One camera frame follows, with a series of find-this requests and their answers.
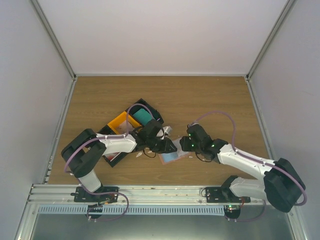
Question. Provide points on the yellow bin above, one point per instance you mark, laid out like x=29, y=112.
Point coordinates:
x=113, y=124

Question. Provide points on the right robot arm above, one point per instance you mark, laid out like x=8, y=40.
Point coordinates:
x=275, y=181

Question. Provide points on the teal cards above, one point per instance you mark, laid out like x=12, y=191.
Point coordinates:
x=142, y=116

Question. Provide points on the pale pink cards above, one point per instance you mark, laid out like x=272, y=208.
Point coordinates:
x=123, y=127

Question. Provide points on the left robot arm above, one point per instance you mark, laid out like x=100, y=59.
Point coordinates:
x=83, y=153

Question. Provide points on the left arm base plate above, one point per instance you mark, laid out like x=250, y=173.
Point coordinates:
x=82, y=196

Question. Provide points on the black bin with red cards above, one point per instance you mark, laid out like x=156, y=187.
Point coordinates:
x=113, y=158

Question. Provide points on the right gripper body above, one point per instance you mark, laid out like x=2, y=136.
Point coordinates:
x=196, y=148

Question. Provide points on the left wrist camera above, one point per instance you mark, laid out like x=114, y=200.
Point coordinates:
x=164, y=131

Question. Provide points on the aluminium mounting rail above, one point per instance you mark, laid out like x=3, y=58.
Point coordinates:
x=137, y=194

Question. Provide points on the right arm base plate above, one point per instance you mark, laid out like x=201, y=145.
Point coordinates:
x=223, y=195

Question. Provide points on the white debris pile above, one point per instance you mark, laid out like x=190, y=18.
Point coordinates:
x=149, y=154

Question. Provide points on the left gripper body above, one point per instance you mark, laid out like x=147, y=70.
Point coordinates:
x=158, y=148

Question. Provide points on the grey slotted cable duct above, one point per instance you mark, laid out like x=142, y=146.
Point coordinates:
x=194, y=210

